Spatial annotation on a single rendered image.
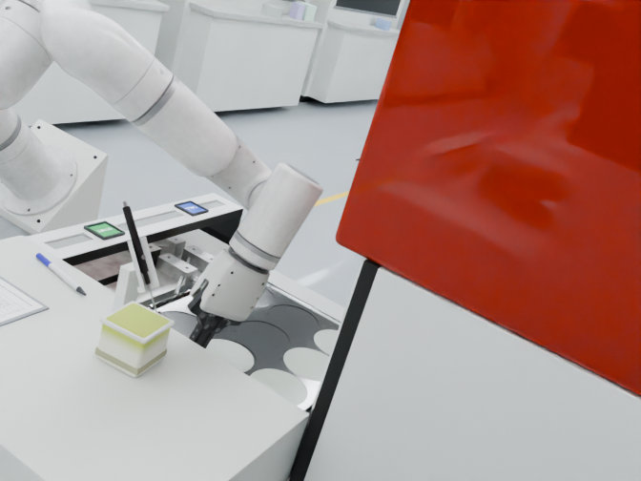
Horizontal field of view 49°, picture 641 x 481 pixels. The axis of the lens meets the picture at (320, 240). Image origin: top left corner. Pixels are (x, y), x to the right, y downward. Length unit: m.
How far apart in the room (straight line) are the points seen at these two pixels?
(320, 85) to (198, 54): 2.22
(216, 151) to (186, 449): 0.41
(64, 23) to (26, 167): 0.68
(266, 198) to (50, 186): 0.72
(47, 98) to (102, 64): 3.81
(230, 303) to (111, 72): 0.40
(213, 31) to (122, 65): 4.78
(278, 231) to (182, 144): 0.20
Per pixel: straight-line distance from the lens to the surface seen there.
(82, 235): 1.41
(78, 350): 1.06
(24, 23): 1.10
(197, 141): 1.01
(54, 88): 4.79
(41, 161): 1.65
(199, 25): 5.78
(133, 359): 1.01
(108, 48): 0.97
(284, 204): 1.08
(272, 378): 1.21
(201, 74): 5.79
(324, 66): 7.66
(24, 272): 1.24
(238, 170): 1.15
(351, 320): 0.95
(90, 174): 1.69
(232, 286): 1.12
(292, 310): 1.43
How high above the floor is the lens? 1.57
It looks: 22 degrees down
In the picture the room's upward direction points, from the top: 17 degrees clockwise
